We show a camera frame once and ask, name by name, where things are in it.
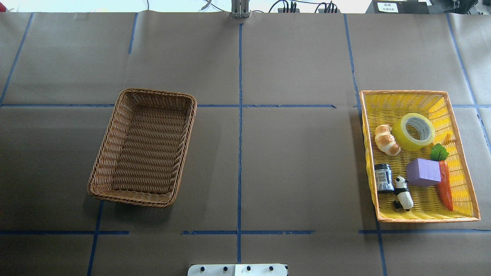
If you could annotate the yellow tape roll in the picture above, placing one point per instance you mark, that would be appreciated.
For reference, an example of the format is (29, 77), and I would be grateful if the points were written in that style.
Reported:
(413, 132)

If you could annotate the brown wicker basket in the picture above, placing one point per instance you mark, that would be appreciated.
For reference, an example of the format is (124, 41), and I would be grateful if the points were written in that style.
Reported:
(143, 152)

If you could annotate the yellow plastic basket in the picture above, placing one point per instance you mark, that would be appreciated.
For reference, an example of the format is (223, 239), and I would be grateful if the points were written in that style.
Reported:
(389, 106)

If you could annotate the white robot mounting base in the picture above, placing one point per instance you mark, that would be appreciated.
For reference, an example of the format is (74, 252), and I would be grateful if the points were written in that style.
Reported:
(268, 269)

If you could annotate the toy croissant bread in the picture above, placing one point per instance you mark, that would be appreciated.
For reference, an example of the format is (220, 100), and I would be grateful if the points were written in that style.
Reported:
(385, 141)

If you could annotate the toy panda figure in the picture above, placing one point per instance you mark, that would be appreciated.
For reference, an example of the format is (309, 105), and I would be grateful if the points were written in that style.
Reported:
(404, 199)

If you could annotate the purple foam block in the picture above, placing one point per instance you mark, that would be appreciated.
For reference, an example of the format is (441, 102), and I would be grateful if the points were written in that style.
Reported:
(423, 172)

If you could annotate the toy carrot with leaves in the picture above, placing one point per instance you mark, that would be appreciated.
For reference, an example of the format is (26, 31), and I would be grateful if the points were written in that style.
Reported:
(439, 153)

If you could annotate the black box with label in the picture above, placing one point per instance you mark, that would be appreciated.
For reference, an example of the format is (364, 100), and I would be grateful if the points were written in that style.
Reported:
(397, 7)

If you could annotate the aluminium frame post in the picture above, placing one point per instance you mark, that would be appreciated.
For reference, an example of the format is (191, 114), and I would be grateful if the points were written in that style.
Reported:
(240, 9)

